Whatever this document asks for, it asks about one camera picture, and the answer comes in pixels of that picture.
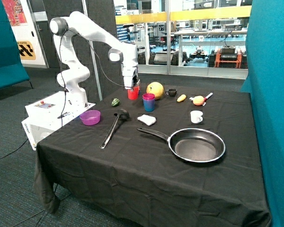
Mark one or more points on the red white marker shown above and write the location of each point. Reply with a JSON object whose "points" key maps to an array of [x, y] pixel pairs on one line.
{"points": [[206, 98]]}

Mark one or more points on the orange-red plastic cup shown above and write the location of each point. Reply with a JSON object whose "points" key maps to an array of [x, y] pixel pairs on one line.
{"points": [[133, 93]]}

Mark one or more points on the white mug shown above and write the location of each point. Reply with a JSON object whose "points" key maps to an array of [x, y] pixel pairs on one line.
{"points": [[196, 116]]}

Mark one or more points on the pink plastic cup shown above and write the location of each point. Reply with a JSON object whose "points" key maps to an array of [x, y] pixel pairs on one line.
{"points": [[148, 96]]}

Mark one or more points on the teal partition panel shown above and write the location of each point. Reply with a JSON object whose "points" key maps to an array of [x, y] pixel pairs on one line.
{"points": [[265, 83]]}

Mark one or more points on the black ladle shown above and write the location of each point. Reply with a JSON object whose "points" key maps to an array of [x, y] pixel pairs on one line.
{"points": [[120, 114]]}

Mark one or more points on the white robot control box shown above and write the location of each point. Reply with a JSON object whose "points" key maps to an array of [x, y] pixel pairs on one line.
{"points": [[49, 114]]}

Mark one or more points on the purple plastic bowl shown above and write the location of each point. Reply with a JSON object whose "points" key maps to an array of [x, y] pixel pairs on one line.
{"points": [[90, 117]]}

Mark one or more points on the green toy pepper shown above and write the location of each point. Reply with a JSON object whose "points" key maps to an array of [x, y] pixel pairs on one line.
{"points": [[115, 102]]}

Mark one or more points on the black tablecloth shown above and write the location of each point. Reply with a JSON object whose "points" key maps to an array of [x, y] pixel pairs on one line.
{"points": [[137, 177]]}

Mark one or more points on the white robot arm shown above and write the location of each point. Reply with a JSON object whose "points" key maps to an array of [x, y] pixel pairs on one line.
{"points": [[64, 28]]}

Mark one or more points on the black frying pan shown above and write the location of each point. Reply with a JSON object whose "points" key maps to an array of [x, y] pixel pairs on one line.
{"points": [[192, 144]]}

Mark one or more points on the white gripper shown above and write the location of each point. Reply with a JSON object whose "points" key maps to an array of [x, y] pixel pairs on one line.
{"points": [[130, 77]]}

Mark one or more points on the yellow melon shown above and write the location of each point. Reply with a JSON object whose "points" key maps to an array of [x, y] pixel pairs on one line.
{"points": [[155, 88]]}

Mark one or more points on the black coffee cup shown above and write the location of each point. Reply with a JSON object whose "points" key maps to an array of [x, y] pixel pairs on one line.
{"points": [[171, 92]]}

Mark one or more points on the white folded cloth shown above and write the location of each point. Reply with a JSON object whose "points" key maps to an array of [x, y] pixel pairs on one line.
{"points": [[146, 119]]}

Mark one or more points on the blue plastic cup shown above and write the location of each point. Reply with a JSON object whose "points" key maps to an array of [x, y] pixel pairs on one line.
{"points": [[149, 105]]}

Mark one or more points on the orange toy fruit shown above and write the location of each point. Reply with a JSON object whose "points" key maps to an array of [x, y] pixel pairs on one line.
{"points": [[197, 100]]}

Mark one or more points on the teal sofa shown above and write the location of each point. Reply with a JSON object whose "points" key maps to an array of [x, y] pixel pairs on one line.
{"points": [[11, 69]]}

